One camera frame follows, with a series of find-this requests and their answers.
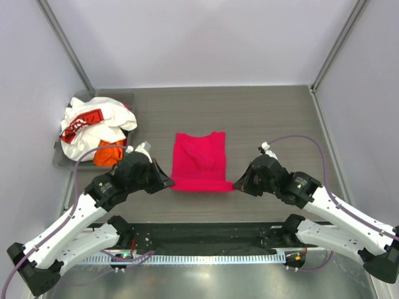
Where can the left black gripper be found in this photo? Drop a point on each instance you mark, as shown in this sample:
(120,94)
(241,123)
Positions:
(164,180)

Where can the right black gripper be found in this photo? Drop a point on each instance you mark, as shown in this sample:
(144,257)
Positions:
(243,184)

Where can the pink t shirt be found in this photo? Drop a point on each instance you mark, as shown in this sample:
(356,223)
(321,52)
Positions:
(199,163)

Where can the white t shirt red print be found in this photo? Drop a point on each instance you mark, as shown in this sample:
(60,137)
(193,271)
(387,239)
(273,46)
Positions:
(87,124)

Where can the clear plastic bin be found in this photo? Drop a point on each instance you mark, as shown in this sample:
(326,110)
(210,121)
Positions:
(125,96)

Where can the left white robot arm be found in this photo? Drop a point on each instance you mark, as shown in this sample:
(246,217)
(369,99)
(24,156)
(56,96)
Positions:
(43,260)

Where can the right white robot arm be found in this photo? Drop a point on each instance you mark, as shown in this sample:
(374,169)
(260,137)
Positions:
(371,243)

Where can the orange t shirt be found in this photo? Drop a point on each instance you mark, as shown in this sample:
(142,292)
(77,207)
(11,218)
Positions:
(108,156)

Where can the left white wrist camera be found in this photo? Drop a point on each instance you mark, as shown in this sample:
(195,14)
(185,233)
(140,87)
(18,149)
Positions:
(143,148)

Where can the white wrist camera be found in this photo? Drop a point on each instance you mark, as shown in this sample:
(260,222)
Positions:
(143,148)
(265,148)

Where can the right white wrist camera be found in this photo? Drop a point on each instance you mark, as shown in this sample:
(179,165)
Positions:
(265,148)

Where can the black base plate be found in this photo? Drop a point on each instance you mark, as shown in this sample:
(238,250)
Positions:
(209,239)

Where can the white slotted cable duct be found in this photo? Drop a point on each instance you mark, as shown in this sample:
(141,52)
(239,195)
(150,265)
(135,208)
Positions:
(103,259)

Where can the right aluminium frame post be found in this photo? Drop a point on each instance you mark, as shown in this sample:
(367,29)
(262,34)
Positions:
(347,28)

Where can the aluminium frame post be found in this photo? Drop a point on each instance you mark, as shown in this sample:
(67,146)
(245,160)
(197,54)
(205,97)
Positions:
(66,45)
(347,28)

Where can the left aluminium frame post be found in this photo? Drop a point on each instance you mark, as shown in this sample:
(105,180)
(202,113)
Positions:
(66,45)

